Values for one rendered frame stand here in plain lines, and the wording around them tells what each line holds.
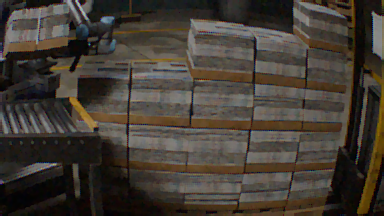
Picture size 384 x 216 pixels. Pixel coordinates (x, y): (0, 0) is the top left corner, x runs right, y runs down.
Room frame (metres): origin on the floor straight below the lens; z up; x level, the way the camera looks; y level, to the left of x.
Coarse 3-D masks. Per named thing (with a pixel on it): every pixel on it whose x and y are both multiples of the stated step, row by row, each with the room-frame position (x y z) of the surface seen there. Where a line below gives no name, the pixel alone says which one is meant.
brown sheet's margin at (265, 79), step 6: (252, 72) 3.51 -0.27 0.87; (252, 78) 3.50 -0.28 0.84; (258, 78) 3.43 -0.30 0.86; (264, 78) 3.43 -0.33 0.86; (270, 78) 3.43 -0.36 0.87; (276, 78) 3.43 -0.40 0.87; (282, 78) 3.44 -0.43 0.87; (288, 78) 3.44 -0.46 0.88; (294, 78) 3.45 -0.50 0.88; (282, 84) 3.44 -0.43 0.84; (288, 84) 3.44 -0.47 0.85; (294, 84) 3.45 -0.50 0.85; (300, 84) 3.45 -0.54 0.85
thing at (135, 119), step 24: (96, 120) 3.34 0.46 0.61; (120, 120) 3.36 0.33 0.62; (144, 120) 3.37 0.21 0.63; (168, 120) 3.38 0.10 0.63; (192, 120) 3.39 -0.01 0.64; (216, 120) 3.40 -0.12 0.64; (240, 120) 3.42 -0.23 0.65; (144, 168) 3.37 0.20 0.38; (168, 168) 3.38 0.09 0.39; (192, 168) 3.39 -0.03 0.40; (216, 168) 3.41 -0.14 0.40; (240, 168) 3.42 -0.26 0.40; (264, 168) 3.43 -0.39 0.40; (288, 168) 3.45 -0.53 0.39
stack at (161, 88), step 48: (96, 96) 3.34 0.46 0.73; (144, 96) 3.38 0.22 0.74; (192, 96) 3.43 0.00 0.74; (240, 96) 3.42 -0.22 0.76; (288, 96) 3.45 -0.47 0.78; (144, 144) 3.36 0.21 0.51; (192, 144) 3.39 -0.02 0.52; (240, 144) 3.41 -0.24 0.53; (288, 144) 3.45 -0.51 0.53; (144, 192) 3.37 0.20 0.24; (192, 192) 3.39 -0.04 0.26; (240, 192) 3.43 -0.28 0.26
